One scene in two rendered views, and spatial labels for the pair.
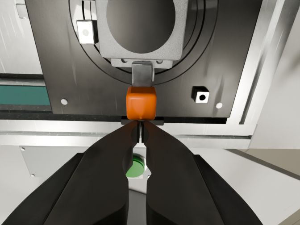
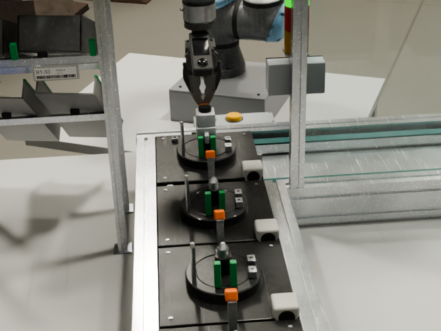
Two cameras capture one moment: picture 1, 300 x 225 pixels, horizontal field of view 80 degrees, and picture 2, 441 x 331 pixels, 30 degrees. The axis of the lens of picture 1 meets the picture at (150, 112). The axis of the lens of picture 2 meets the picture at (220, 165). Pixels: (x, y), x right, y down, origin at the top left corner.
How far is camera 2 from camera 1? 1.86 m
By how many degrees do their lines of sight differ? 34
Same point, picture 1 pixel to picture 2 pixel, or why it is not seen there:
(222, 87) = (164, 143)
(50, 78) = (249, 139)
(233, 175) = not seen: hidden behind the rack
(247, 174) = (104, 140)
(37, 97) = (263, 140)
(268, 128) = (100, 163)
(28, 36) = (270, 165)
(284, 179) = (68, 139)
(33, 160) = (268, 117)
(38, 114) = (264, 136)
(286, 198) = not seen: hidden behind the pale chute
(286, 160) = not seen: outside the picture
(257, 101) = (140, 144)
